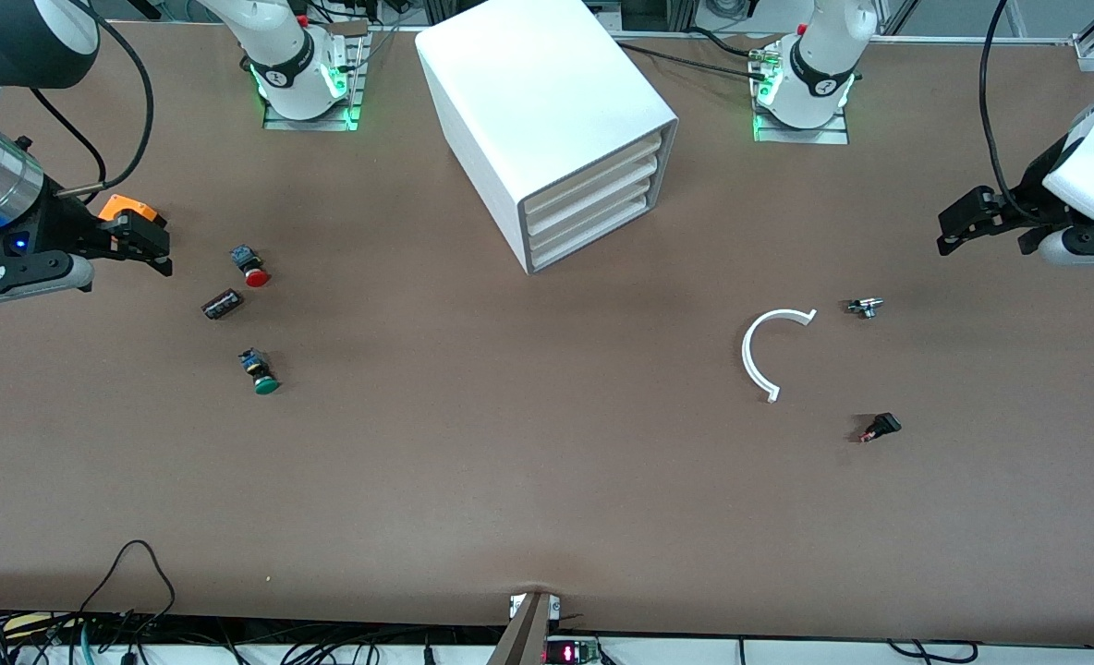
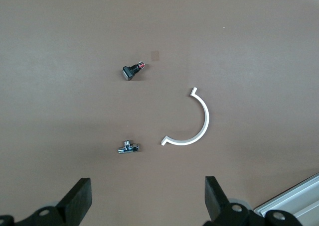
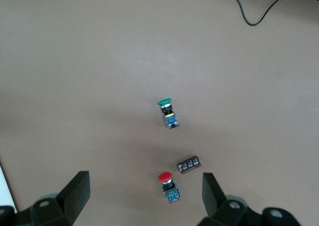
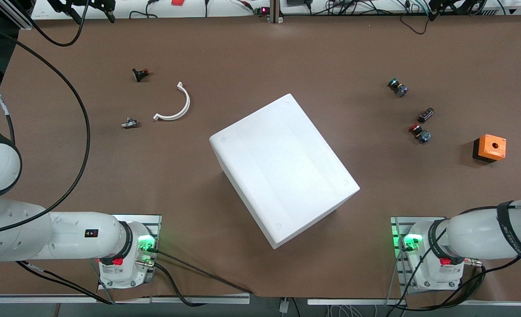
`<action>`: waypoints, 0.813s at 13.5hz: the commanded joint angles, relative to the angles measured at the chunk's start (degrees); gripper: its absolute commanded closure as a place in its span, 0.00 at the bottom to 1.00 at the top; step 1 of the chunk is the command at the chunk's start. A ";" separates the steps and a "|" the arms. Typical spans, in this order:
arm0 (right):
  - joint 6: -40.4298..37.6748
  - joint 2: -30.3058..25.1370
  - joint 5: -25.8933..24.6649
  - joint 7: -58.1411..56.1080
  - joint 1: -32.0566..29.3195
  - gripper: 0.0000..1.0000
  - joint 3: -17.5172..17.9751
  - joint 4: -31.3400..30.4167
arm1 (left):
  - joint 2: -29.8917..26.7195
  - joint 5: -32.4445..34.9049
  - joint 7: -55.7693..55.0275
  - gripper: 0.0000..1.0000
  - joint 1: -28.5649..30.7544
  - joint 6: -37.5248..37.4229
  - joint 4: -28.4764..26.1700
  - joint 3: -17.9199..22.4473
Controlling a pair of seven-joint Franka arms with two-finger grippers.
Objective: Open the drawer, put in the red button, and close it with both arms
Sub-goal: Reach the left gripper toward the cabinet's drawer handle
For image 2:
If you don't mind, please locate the black square push button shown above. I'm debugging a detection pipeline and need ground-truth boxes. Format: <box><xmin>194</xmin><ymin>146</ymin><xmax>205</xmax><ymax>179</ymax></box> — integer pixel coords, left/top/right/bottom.
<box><xmin>122</xmin><ymin>61</ymin><xmax>147</xmax><ymax>82</ymax></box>

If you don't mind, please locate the white semicircular plastic bracket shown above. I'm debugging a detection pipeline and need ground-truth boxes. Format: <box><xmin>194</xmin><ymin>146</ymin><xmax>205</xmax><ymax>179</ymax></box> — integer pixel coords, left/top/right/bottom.
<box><xmin>159</xmin><ymin>87</ymin><xmax>210</xmax><ymax>147</ymax></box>

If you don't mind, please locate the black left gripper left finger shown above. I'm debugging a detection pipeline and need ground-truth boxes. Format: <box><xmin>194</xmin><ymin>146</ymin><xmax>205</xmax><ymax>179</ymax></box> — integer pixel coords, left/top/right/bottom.
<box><xmin>0</xmin><ymin>178</ymin><xmax>93</xmax><ymax>226</ymax></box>

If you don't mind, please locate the chrome metal tee fitting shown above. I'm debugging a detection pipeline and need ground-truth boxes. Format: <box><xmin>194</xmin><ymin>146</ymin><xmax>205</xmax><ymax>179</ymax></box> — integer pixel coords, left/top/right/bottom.
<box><xmin>117</xmin><ymin>139</ymin><xmax>140</xmax><ymax>154</ymax></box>

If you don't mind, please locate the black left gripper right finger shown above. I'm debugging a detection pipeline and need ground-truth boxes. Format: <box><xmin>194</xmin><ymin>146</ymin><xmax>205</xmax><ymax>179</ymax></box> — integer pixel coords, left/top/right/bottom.
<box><xmin>204</xmin><ymin>176</ymin><xmax>304</xmax><ymax>226</ymax></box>

